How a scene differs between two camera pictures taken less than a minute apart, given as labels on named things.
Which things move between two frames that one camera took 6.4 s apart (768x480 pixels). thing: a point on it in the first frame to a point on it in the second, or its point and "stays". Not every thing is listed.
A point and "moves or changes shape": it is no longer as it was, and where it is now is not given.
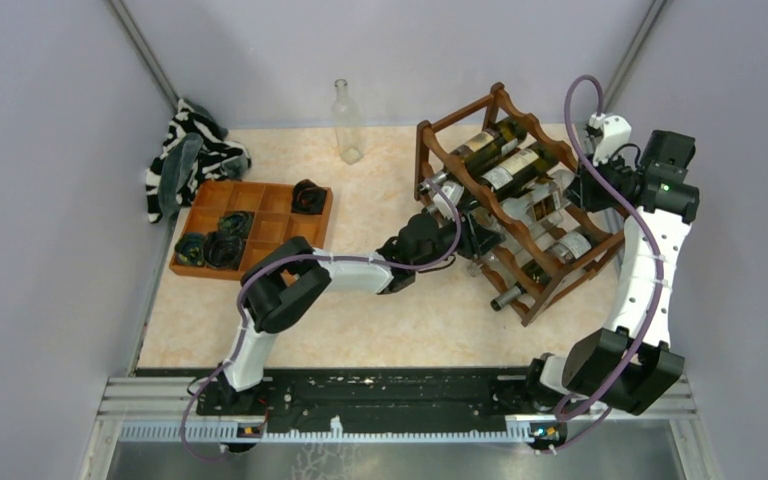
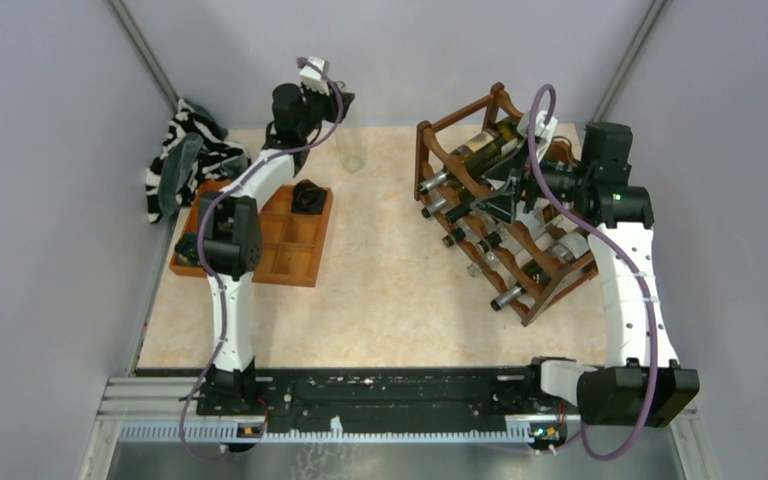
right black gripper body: (596, 195) to (562, 179)
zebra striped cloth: (218, 158) stays
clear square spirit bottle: (541, 205) moves or changes shape
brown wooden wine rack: (491, 158) stays
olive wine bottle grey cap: (535, 275) stays
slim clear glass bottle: (474, 269) stays
